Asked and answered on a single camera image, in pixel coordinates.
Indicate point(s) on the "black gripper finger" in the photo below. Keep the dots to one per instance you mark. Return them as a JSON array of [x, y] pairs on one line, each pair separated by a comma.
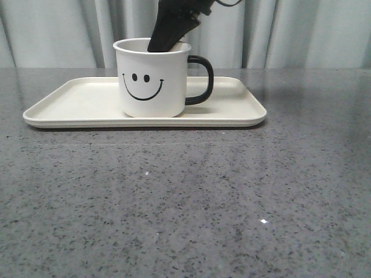
[[170, 28]]

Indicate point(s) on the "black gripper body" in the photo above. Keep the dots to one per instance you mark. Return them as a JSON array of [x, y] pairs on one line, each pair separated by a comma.
[[175, 6]]

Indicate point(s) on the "white smiley mug black handle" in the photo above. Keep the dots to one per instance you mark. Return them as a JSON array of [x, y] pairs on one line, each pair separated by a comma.
[[154, 84]]

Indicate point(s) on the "cream rectangular plastic tray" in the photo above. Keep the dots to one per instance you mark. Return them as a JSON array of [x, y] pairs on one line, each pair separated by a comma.
[[94, 103]]

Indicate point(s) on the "grey pleated curtain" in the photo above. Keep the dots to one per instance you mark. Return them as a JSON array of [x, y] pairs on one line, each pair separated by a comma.
[[237, 34]]

